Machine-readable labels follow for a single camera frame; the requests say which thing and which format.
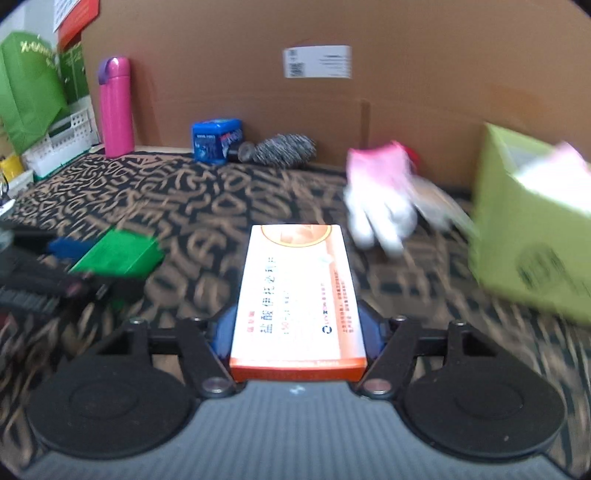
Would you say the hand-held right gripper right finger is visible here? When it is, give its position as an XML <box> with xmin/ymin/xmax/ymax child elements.
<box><xmin>358</xmin><ymin>300</ymin><xmax>478</xmax><ymax>400</ymax></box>

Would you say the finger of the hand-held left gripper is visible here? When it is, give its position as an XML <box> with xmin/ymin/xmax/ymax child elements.
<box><xmin>46</xmin><ymin>237</ymin><xmax>100</xmax><ymax>260</ymax></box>

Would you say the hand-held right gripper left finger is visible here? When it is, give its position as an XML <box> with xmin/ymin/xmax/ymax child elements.
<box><xmin>126</xmin><ymin>308</ymin><xmax>241</xmax><ymax>400</ymax></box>

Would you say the small green box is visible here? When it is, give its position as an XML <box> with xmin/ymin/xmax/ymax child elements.
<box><xmin>69</xmin><ymin>229</ymin><xmax>165</xmax><ymax>280</ymax></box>

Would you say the white orange medicine box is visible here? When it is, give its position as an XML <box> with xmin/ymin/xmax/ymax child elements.
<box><xmin>229</xmin><ymin>224</ymin><xmax>369</xmax><ymax>383</ymax></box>

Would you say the light green storage box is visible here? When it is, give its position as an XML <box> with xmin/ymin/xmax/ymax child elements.
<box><xmin>468</xmin><ymin>122</ymin><xmax>591</xmax><ymax>324</ymax></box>

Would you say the yellow container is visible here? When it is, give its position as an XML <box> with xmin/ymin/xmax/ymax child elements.
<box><xmin>0</xmin><ymin>154</ymin><xmax>24</xmax><ymax>179</ymax></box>

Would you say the white plastic basket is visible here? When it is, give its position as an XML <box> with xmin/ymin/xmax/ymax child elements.
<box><xmin>21</xmin><ymin>99</ymin><xmax>100</xmax><ymax>178</ymax></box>

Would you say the pink and white glove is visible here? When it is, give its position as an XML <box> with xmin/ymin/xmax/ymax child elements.
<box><xmin>344</xmin><ymin>142</ymin><xmax>419</xmax><ymax>257</ymax></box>

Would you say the black patterned mat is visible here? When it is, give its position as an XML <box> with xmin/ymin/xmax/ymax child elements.
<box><xmin>0</xmin><ymin>152</ymin><xmax>591</xmax><ymax>480</ymax></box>

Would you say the pink bottle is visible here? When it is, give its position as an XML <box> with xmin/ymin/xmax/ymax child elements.
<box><xmin>98</xmin><ymin>56</ymin><xmax>136</xmax><ymax>158</ymax></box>

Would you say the green bag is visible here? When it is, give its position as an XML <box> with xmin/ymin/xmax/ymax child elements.
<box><xmin>0</xmin><ymin>31</ymin><xmax>70</xmax><ymax>155</ymax></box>

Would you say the dark green carton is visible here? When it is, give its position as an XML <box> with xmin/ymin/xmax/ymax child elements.
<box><xmin>58</xmin><ymin>41</ymin><xmax>90</xmax><ymax>107</ymax></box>

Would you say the small blue box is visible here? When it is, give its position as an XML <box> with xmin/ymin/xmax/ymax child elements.
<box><xmin>191</xmin><ymin>119</ymin><xmax>244</xmax><ymax>164</ymax></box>

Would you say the black white speckled roll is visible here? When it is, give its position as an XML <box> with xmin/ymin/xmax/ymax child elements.
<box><xmin>238</xmin><ymin>134</ymin><xmax>317</xmax><ymax>168</ymax></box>

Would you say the large cardboard box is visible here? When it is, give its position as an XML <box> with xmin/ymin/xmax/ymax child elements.
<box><xmin>81</xmin><ymin>0</ymin><xmax>591</xmax><ymax>204</ymax></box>

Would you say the white cloth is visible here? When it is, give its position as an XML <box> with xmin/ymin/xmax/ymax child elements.
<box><xmin>510</xmin><ymin>141</ymin><xmax>591</xmax><ymax>190</ymax></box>

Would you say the white shipping label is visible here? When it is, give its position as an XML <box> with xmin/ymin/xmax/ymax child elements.
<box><xmin>283</xmin><ymin>45</ymin><xmax>352</xmax><ymax>79</ymax></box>

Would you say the red wall calendar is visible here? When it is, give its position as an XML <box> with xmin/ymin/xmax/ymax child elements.
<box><xmin>53</xmin><ymin>0</ymin><xmax>101</xmax><ymax>49</ymax></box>

